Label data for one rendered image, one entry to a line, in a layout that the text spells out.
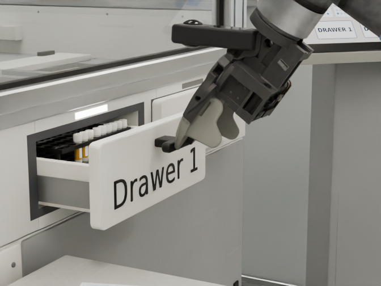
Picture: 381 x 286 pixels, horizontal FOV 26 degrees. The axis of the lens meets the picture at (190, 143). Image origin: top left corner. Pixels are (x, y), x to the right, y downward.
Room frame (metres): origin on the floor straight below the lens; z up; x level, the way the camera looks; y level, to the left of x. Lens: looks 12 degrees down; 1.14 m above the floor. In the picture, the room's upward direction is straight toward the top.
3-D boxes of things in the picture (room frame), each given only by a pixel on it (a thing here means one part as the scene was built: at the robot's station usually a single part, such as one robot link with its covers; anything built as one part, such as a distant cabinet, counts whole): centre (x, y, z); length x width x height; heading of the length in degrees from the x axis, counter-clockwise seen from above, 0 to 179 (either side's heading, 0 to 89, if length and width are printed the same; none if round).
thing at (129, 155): (1.11, 0.05, 0.87); 0.29 x 0.02 x 0.11; 153
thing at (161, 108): (1.43, -0.01, 0.87); 0.29 x 0.02 x 0.11; 153
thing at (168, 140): (1.09, 0.03, 0.91); 0.07 x 0.04 x 0.01; 153
